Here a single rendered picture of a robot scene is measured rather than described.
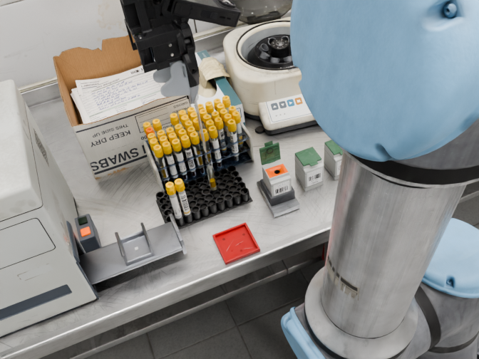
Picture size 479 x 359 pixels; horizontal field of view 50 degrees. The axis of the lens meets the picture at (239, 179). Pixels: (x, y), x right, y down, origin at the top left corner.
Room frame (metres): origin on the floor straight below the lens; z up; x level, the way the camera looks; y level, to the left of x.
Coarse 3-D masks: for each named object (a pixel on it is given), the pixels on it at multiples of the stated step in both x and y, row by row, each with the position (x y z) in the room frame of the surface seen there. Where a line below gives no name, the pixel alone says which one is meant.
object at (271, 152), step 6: (264, 144) 0.69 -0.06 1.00; (270, 144) 0.69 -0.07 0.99; (276, 144) 0.69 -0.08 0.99; (264, 150) 0.69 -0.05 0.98; (270, 150) 0.69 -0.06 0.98; (276, 150) 0.69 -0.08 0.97; (264, 156) 0.68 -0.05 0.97; (270, 156) 0.69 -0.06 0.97; (276, 156) 0.69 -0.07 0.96; (264, 162) 0.68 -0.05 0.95; (270, 162) 0.68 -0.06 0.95
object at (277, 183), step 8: (280, 160) 0.68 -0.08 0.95; (264, 168) 0.67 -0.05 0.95; (272, 168) 0.67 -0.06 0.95; (280, 168) 0.66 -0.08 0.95; (264, 176) 0.67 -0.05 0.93; (272, 176) 0.65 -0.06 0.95; (280, 176) 0.65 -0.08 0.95; (288, 176) 0.65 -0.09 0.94; (272, 184) 0.63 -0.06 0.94; (280, 184) 0.64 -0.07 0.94; (288, 184) 0.64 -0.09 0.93; (272, 192) 0.63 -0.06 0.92; (280, 192) 0.64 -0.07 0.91
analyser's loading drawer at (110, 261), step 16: (176, 224) 0.58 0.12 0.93; (128, 240) 0.57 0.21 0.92; (144, 240) 0.57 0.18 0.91; (160, 240) 0.57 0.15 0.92; (176, 240) 0.56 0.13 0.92; (80, 256) 0.55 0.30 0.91; (96, 256) 0.55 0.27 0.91; (112, 256) 0.54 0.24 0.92; (128, 256) 0.54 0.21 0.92; (144, 256) 0.53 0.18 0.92; (160, 256) 0.53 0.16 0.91; (96, 272) 0.52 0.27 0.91; (112, 272) 0.51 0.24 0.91
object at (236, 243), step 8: (240, 224) 0.60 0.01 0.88; (224, 232) 0.59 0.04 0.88; (232, 232) 0.59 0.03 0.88; (240, 232) 0.59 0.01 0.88; (248, 232) 0.58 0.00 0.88; (216, 240) 0.57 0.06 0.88; (224, 240) 0.57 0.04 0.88; (232, 240) 0.57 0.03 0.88; (240, 240) 0.57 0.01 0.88; (248, 240) 0.57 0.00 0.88; (224, 248) 0.56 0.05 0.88; (232, 248) 0.55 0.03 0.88; (240, 248) 0.55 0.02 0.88; (248, 248) 0.55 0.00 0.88; (256, 248) 0.55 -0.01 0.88; (224, 256) 0.53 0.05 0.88; (232, 256) 0.53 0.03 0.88; (240, 256) 0.53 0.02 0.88
